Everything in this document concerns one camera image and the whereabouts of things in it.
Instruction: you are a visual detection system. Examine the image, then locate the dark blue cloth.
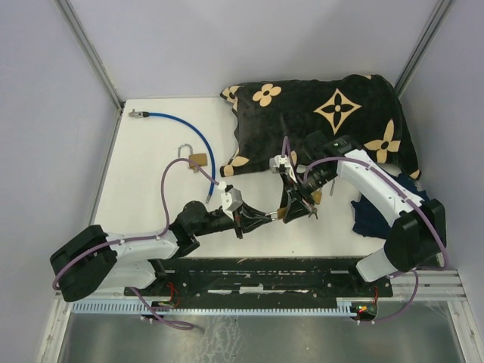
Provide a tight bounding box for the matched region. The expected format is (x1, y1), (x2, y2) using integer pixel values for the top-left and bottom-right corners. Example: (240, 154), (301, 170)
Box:
(351, 173), (429, 239)

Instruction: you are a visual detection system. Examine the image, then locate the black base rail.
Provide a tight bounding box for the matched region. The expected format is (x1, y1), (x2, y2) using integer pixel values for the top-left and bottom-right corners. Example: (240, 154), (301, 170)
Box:
(141, 257), (394, 301)

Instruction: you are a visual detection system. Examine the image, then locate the left aluminium frame post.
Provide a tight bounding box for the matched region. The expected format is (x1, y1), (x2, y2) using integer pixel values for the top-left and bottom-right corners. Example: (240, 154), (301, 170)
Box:
(54, 0), (124, 110)

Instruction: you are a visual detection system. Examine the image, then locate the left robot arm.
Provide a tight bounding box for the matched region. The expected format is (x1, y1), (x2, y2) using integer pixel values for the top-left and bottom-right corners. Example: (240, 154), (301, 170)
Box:
(50, 201), (274, 303)

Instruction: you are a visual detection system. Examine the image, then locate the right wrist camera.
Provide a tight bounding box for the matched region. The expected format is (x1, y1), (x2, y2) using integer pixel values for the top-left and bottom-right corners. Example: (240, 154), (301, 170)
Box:
(269, 155), (297, 182)

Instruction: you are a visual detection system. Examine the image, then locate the aluminium frame post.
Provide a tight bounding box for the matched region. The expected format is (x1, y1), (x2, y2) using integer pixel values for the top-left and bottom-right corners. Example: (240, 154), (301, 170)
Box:
(54, 0), (124, 110)
(395, 0), (455, 98)

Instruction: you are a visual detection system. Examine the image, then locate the black floral patterned blanket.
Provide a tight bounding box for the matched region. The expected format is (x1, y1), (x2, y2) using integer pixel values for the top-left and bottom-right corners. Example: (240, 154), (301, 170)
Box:
(220, 74), (421, 180)

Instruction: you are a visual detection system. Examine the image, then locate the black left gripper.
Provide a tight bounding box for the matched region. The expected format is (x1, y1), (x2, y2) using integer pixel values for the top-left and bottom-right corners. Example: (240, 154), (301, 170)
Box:
(194, 200), (272, 239)

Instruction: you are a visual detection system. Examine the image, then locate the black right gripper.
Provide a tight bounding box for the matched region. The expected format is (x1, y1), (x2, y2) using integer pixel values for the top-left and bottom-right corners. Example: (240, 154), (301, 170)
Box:
(279, 163), (336, 224)

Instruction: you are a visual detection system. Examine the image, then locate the large brass padlock with keys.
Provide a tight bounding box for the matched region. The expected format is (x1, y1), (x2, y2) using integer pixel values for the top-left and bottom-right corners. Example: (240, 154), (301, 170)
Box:
(311, 179), (336, 207)

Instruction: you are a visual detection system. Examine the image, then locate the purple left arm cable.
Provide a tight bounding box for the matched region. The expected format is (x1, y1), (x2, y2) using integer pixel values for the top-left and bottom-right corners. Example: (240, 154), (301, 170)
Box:
(51, 158), (228, 291)

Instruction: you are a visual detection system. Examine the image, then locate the small brass padlock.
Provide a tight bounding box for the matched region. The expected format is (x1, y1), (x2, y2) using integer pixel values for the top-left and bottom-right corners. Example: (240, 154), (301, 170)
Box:
(265, 207), (287, 221)

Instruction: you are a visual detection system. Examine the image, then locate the brass padlock with key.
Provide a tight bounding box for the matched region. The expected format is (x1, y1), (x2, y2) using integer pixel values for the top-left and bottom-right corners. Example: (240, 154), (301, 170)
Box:
(177, 143), (208, 172)

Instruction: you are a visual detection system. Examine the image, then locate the white slotted cable duct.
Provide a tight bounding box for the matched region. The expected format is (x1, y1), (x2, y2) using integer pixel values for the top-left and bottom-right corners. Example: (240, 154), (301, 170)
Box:
(72, 294), (355, 316)

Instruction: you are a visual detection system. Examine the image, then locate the blue cable with plug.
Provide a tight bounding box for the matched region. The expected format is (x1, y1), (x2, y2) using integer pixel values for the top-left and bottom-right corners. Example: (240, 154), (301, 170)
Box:
(129, 108), (219, 205)

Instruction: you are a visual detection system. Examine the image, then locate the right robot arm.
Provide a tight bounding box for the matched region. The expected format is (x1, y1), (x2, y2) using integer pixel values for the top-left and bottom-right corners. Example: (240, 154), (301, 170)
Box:
(269, 132), (448, 296)

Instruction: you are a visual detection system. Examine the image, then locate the right aluminium frame post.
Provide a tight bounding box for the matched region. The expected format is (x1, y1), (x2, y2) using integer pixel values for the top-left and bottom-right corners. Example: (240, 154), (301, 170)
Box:
(395, 0), (455, 98)

